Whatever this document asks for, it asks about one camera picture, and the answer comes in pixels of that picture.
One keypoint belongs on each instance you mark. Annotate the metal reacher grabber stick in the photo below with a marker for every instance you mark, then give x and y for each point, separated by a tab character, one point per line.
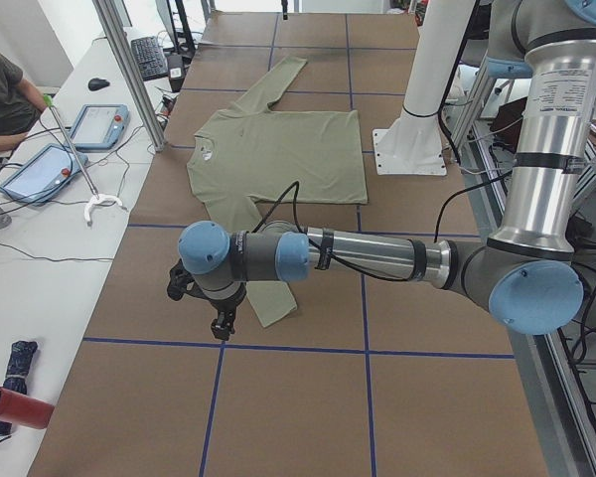
97	198

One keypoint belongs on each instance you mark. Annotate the far blue teach pendant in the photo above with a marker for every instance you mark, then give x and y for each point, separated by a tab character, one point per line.
98	127

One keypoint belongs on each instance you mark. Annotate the black keyboard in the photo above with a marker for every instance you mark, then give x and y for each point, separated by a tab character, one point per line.
149	57

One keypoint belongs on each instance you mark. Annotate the blue teach pendant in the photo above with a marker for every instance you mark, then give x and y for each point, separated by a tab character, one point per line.
98	127
44	175

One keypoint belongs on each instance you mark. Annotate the near blue teach pendant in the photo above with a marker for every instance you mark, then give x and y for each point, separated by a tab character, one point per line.
44	175

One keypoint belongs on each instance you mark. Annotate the black power adapter with label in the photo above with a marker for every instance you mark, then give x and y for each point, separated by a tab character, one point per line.
176	71

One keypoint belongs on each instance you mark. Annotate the aluminium truss frame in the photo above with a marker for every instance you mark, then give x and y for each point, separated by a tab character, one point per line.
522	275

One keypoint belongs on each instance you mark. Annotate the aluminium frame post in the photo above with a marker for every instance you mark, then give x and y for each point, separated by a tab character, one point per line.
114	31

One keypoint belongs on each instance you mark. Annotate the black computer mouse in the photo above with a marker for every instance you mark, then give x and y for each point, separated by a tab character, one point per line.
96	84

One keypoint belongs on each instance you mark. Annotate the red cylinder tube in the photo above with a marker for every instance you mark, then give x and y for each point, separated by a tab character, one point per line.
17	408

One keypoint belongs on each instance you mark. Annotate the seated person in olive shirt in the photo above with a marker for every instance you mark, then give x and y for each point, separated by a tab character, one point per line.
21	105

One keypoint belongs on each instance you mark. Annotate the olive green long-sleeve shirt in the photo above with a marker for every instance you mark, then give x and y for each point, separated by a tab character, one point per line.
262	155

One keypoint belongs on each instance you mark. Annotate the folded dark blue umbrella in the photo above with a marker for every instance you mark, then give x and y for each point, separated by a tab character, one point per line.
18	368

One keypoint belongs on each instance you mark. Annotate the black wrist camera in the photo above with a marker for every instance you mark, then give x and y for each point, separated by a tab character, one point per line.
181	282

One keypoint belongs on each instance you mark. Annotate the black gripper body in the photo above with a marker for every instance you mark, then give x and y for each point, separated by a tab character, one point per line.
226	307

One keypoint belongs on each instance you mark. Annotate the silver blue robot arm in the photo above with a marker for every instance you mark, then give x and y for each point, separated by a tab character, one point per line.
515	28

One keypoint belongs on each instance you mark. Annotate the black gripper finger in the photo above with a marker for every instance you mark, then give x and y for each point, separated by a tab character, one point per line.
222	331

